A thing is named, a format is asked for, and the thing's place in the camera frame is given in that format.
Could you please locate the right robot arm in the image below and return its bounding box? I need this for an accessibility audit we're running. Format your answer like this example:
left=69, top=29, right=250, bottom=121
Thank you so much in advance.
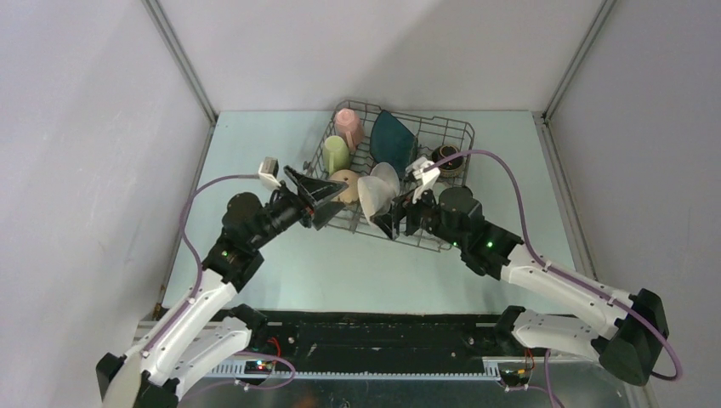
left=370, top=187, right=669, bottom=386

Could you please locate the pink ceramic mug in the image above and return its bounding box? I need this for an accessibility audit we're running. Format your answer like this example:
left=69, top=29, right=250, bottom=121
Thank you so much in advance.
left=333, top=108, right=365, bottom=153

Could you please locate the tan ceramic mug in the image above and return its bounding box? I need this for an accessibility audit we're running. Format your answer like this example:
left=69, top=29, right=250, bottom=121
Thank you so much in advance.
left=329, top=169, right=360, bottom=205

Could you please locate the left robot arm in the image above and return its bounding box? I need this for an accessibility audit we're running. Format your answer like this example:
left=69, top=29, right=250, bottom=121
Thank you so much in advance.
left=96, top=161, right=348, bottom=407

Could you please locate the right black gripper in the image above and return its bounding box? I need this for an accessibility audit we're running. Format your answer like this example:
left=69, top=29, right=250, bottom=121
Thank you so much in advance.
left=372, top=179, right=466, bottom=250

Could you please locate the light green ceramic mug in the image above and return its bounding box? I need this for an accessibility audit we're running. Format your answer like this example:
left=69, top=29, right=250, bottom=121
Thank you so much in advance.
left=321, top=135, right=350, bottom=176

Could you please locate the brown patterned bowl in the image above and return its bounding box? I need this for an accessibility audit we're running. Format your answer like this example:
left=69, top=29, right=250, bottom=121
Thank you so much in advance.
left=430, top=144, right=468, bottom=179

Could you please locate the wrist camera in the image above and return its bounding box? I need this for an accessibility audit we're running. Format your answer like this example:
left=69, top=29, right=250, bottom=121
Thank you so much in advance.
left=406, top=156, right=440, bottom=204
left=258, top=156, right=281, bottom=191

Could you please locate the small white bowl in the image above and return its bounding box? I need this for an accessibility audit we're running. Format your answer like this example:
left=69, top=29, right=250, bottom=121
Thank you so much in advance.
left=357, top=176, right=395, bottom=224

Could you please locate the teal square plate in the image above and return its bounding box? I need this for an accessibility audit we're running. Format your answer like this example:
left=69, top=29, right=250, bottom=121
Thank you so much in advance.
left=370, top=110, right=418, bottom=179

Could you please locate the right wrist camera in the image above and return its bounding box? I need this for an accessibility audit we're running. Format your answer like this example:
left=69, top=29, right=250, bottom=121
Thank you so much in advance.
left=406, top=156, right=440, bottom=204

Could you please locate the white ceramic plate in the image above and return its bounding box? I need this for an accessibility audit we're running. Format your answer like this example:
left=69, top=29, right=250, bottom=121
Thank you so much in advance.
left=370, top=162, right=400, bottom=196

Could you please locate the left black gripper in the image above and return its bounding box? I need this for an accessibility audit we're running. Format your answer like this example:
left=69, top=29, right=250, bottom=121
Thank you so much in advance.
left=249, top=167, right=348, bottom=250

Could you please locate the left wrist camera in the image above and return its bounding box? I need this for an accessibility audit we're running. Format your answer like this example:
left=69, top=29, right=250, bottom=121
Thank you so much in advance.
left=258, top=156, right=281, bottom=191

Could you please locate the grey wire dish rack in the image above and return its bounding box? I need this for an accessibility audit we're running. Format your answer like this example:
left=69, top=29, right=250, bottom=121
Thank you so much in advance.
left=301, top=99, right=476, bottom=252

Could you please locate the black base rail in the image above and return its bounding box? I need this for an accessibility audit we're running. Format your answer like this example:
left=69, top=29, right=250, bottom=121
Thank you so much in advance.
left=155, top=306, right=621, bottom=376

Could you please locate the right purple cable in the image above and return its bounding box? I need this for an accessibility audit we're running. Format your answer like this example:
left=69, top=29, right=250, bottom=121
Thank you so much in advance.
left=425, top=149, right=684, bottom=408

